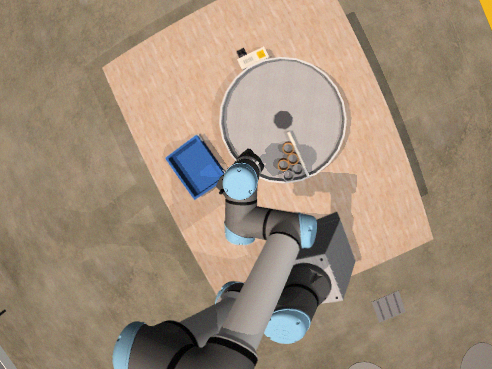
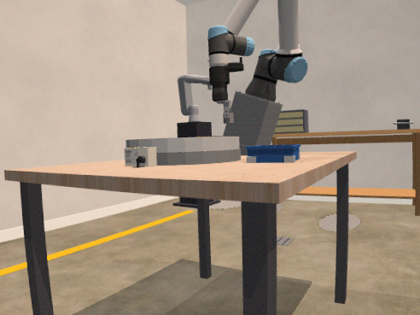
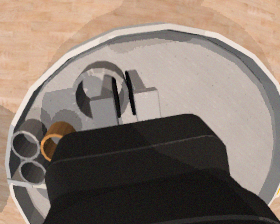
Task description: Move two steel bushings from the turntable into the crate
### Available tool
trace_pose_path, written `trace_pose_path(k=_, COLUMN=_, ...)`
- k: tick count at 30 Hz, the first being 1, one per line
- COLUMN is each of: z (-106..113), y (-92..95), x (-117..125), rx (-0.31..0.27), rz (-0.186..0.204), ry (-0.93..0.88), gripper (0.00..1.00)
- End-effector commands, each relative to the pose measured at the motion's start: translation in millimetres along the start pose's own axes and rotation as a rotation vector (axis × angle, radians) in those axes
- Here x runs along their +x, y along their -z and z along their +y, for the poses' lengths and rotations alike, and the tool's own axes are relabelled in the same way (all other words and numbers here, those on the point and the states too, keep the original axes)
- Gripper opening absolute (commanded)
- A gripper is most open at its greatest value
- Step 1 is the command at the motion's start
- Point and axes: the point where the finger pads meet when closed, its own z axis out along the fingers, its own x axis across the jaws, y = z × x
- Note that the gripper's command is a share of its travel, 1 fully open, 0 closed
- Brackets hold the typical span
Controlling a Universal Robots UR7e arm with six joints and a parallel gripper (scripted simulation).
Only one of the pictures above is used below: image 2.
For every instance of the blue crate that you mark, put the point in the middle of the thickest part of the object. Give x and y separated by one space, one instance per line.
273 153

